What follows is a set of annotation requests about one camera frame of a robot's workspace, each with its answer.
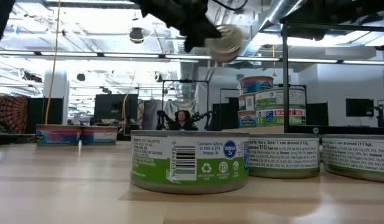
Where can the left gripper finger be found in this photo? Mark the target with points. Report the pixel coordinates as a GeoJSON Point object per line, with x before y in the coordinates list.
{"type": "Point", "coordinates": [210, 28]}
{"type": "Point", "coordinates": [193, 39]}

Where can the green label tuna can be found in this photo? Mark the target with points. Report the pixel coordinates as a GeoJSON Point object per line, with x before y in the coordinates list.
{"type": "Point", "coordinates": [191, 161]}
{"type": "Point", "coordinates": [269, 118]}
{"type": "Point", "coordinates": [356, 158]}
{"type": "Point", "coordinates": [269, 99]}
{"type": "Point", "coordinates": [283, 155]}

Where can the background black robot arm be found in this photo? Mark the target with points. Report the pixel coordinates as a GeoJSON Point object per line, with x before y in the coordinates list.
{"type": "Point", "coordinates": [162, 118]}
{"type": "Point", "coordinates": [204, 117]}

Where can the long ceiling light bar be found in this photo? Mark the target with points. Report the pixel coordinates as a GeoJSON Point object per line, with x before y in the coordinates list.
{"type": "Point", "coordinates": [132, 55]}

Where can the person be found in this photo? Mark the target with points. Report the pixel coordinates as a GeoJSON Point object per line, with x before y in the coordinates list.
{"type": "Point", "coordinates": [182, 118]}

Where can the black display panel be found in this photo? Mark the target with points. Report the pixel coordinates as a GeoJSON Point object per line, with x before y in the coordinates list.
{"type": "Point", "coordinates": [226, 116]}

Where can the black computer monitor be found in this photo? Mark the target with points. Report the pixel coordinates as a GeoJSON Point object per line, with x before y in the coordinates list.
{"type": "Point", "coordinates": [115, 107]}

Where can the black desk monitor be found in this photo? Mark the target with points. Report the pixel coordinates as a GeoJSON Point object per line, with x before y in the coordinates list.
{"type": "Point", "coordinates": [317, 114]}

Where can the black cabinet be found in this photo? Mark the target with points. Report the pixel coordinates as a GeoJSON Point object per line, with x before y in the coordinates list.
{"type": "Point", "coordinates": [37, 115]}

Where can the red patterned tapestry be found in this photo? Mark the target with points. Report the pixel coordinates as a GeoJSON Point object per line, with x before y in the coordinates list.
{"type": "Point", "coordinates": [11, 113]}

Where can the black dome camera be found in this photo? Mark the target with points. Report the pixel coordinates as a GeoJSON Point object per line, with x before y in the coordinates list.
{"type": "Point", "coordinates": [136, 35]}

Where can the background black metal frame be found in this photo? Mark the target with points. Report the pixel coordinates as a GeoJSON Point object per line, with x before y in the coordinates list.
{"type": "Point", "coordinates": [185, 81]}

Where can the wooden shelf with black frame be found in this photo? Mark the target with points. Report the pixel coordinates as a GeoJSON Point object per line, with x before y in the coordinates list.
{"type": "Point", "coordinates": [286, 62]}

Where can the black wall screen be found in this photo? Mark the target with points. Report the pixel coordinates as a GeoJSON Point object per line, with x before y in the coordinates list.
{"type": "Point", "coordinates": [359, 108]}

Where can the black camera on stand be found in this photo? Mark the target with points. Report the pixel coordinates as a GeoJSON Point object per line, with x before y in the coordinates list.
{"type": "Point", "coordinates": [380, 116]}

